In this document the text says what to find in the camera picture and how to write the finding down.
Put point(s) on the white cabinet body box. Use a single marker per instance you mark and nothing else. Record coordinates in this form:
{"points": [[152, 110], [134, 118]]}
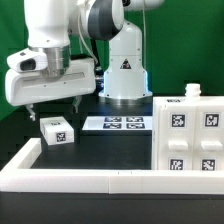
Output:
{"points": [[191, 99]]}

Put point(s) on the white marker tag sheet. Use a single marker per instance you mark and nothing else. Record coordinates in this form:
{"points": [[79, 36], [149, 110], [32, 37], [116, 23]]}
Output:
{"points": [[118, 123]]}

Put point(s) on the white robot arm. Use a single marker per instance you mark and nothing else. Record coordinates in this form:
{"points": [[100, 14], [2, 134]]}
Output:
{"points": [[45, 70]]}

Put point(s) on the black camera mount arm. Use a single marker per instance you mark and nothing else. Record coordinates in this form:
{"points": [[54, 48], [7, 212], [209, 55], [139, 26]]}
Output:
{"points": [[98, 69]]}

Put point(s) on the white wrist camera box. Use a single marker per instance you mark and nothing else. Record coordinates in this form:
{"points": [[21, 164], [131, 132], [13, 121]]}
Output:
{"points": [[27, 60]]}

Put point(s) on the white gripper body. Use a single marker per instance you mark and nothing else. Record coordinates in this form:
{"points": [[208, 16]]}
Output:
{"points": [[34, 87]]}

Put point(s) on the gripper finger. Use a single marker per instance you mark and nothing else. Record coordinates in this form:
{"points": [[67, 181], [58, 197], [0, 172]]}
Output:
{"points": [[76, 102], [30, 111]]}

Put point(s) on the white U-shaped border frame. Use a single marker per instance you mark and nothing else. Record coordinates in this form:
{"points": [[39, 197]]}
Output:
{"points": [[19, 176]]}

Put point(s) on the white cabinet door panel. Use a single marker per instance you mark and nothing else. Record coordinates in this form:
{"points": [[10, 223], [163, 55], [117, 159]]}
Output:
{"points": [[176, 138]]}

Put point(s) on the small white tagged block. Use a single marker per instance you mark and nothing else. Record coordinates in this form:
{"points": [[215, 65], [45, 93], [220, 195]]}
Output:
{"points": [[56, 130]]}

